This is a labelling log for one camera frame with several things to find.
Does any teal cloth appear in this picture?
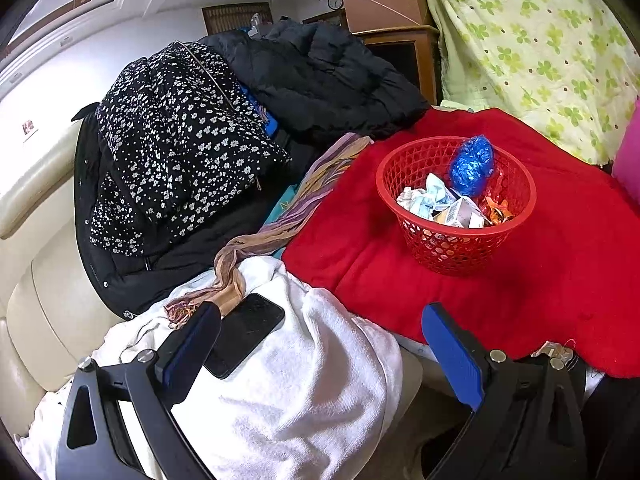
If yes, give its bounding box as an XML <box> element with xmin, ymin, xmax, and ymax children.
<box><xmin>260</xmin><ymin>195</ymin><xmax>301</xmax><ymax>233</ymax></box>

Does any blue cloth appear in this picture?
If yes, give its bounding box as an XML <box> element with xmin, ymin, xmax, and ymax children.
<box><xmin>237</xmin><ymin>85</ymin><xmax>280</xmax><ymax>138</ymax></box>

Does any small cardboard box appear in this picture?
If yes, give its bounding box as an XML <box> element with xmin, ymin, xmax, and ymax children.
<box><xmin>432</xmin><ymin>195</ymin><xmax>488</xmax><ymax>228</ymax></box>

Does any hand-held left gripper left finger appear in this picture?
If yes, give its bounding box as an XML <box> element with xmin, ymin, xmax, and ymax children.
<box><xmin>55</xmin><ymin>301</ymin><xmax>223</xmax><ymax>480</ymax></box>

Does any pink round object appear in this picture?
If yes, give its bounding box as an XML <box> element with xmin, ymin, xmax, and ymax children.
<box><xmin>612</xmin><ymin>100</ymin><xmax>640</xmax><ymax>191</ymax></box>

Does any wooden cabinet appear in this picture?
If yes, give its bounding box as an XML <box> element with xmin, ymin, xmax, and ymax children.
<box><xmin>350</xmin><ymin>25</ymin><xmax>441</xmax><ymax>106</ymax></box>

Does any black coat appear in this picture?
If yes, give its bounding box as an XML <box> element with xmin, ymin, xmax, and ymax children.
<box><xmin>72</xmin><ymin>110</ymin><xmax>301</xmax><ymax>321</ymax></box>

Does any orange wrapper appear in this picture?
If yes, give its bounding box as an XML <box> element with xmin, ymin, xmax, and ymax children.
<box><xmin>482</xmin><ymin>195</ymin><xmax>516</xmax><ymax>223</ymax></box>

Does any black puffer jacket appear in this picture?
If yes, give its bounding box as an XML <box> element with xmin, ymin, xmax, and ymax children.
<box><xmin>200</xmin><ymin>17</ymin><xmax>431</xmax><ymax>143</ymax></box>

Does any black smartphone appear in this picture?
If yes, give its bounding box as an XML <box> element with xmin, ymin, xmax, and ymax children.
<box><xmin>202</xmin><ymin>292</ymin><xmax>286</xmax><ymax>380</ymax></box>

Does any red plastic mesh basket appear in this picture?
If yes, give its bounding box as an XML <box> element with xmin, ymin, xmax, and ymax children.
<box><xmin>376</xmin><ymin>136</ymin><xmax>537</xmax><ymax>277</ymax></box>

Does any white towel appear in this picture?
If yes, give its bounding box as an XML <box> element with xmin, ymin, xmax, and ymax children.
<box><xmin>17</xmin><ymin>257</ymin><xmax>403</xmax><ymax>480</ymax></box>

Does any blue plastic bag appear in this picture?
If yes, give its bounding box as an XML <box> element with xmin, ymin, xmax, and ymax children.
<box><xmin>449</xmin><ymin>135</ymin><xmax>496</xmax><ymax>197</ymax></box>

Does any black floral print garment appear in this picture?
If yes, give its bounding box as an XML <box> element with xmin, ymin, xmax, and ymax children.
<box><xmin>90</xmin><ymin>41</ymin><xmax>292</xmax><ymax>257</ymax></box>

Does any green clover print quilt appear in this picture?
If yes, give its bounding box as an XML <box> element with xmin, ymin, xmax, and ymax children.
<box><xmin>422</xmin><ymin>0</ymin><xmax>640</xmax><ymax>166</ymax></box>

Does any beige leather sofa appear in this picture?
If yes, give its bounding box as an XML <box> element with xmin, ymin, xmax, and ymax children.
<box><xmin>0</xmin><ymin>120</ymin><xmax>131</xmax><ymax>441</ymax></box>

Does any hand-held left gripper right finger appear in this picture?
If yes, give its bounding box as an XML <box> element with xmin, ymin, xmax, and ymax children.
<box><xmin>421</xmin><ymin>302</ymin><xmax>588</xmax><ymax>480</ymax></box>

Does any striped scarf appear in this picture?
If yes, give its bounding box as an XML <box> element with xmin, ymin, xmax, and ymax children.
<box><xmin>165</xmin><ymin>132</ymin><xmax>375</xmax><ymax>328</ymax></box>

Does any white wrapper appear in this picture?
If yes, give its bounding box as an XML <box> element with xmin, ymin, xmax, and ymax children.
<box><xmin>397</xmin><ymin>173</ymin><xmax>458</xmax><ymax>220</ymax></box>

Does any red fleece blanket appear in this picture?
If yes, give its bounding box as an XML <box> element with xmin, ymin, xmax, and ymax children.
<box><xmin>280</xmin><ymin>107</ymin><xmax>640</xmax><ymax>380</ymax></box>

